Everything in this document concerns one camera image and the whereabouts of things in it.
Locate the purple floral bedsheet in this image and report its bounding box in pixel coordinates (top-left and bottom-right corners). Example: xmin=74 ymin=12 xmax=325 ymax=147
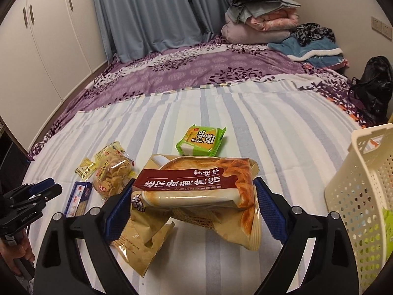
xmin=28 ymin=37 xmax=373 ymax=160

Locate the blue-grey curtain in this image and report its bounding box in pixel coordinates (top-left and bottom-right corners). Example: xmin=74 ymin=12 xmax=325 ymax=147
xmin=93 ymin=0 xmax=229 ymax=63

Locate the brown latte pastry bag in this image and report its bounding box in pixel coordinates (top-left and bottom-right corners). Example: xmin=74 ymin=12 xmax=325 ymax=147
xmin=131 ymin=155 xmax=262 ymax=251

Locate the black bag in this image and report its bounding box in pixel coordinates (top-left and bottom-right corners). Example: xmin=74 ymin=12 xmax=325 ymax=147
xmin=348 ymin=55 xmax=392 ymax=125

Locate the clear bag of cookies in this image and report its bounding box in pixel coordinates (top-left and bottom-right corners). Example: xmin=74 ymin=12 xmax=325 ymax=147
xmin=93 ymin=152 xmax=136 ymax=202

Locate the beige wall socket plate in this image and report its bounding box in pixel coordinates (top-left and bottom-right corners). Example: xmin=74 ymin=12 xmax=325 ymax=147
xmin=371 ymin=17 xmax=392 ymax=41

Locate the tan kraft snack bag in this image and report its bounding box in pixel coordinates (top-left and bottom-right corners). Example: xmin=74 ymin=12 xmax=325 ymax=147
xmin=112 ymin=209 xmax=175 ymax=277

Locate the blue and patterned clothes pile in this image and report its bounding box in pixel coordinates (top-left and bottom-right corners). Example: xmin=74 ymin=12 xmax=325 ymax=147
xmin=267 ymin=23 xmax=349 ymax=71

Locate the cream plastic laundry basket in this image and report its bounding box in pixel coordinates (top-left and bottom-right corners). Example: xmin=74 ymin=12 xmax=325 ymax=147
xmin=324 ymin=123 xmax=392 ymax=292

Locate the yellow bibizan snack packet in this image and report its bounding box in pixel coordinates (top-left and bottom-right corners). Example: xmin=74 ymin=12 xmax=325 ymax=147
xmin=75 ymin=158 xmax=97 ymax=180

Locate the person's left hand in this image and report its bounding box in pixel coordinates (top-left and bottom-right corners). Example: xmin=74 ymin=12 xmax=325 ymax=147
xmin=0 ymin=232 xmax=35 ymax=276

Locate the green salty seaweed bag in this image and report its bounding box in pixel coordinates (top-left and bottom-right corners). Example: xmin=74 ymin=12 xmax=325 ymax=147
xmin=382 ymin=208 xmax=393 ymax=260

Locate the green orange cracker pack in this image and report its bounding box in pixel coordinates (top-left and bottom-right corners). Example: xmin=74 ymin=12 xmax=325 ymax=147
xmin=176 ymin=125 xmax=226 ymax=157

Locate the folded blanket pile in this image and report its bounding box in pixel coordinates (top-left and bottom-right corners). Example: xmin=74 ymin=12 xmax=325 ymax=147
xmin=221 ymin=0 xmax=300 ymax=45

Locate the striped white blue cloth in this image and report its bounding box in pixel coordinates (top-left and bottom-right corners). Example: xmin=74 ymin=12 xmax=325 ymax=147
xmin=25 ymin=82 xmax=358 ymax=294

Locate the blue white snack packet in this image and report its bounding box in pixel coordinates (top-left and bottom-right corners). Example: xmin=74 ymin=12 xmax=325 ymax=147
xmin=64 ymin=182 xmax=93 ymax=218

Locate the white wardrobe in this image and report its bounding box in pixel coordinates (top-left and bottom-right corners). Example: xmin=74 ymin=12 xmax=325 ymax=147
xmin=1 ymin=0 xmax=107 ymax=150

